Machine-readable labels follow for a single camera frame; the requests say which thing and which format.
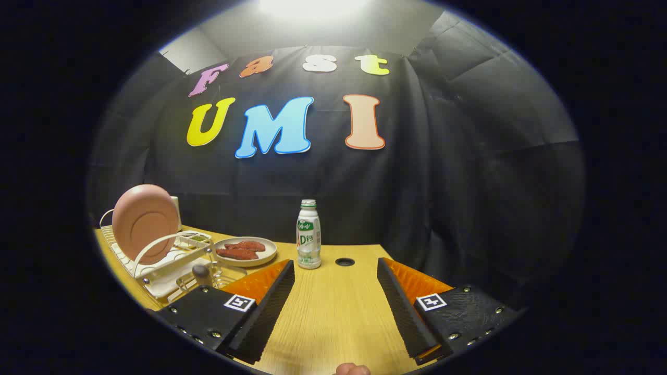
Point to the red meat piece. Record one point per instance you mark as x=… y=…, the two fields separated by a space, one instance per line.
x=245 y=245
x=237 y=254

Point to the white drink bottle green label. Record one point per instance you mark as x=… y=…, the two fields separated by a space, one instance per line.
x=308 y=234

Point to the beige plate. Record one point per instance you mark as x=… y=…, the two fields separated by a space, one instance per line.
x=266 y=255

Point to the white toaster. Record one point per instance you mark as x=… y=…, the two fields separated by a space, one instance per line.
x=176 y=213

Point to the pink plate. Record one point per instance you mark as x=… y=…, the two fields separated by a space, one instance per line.
x=143 y=219

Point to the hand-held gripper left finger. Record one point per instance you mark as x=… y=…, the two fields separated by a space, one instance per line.
x=271 y=307

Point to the pile of green beans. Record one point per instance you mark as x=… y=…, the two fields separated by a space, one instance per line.
x=199 y=238

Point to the white divided tray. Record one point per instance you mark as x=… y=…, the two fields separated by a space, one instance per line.
x=188 y=236

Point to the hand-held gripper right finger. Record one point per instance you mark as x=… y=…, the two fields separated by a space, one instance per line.
x=401 y=307

